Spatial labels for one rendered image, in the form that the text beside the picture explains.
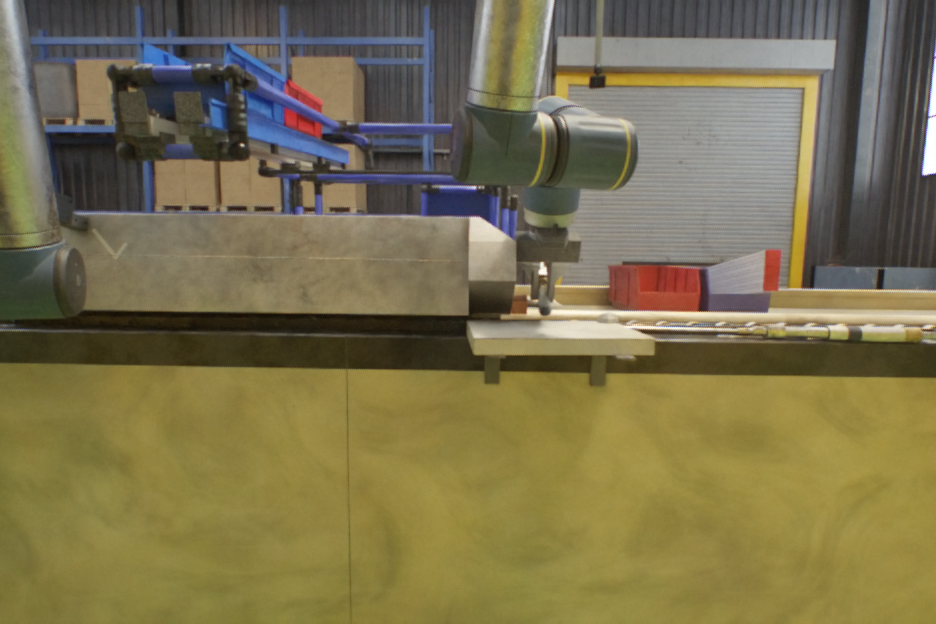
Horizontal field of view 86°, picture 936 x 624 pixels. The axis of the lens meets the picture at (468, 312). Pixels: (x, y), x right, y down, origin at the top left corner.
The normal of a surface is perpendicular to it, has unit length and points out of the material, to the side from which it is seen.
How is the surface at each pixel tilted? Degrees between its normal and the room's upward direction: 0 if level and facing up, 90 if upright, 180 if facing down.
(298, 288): 80
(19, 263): 104
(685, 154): 90
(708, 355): 90
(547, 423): 90
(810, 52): 90
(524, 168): 130
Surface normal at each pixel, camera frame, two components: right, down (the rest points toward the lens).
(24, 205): 0.83, 0.28
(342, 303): -0.01, -0.06
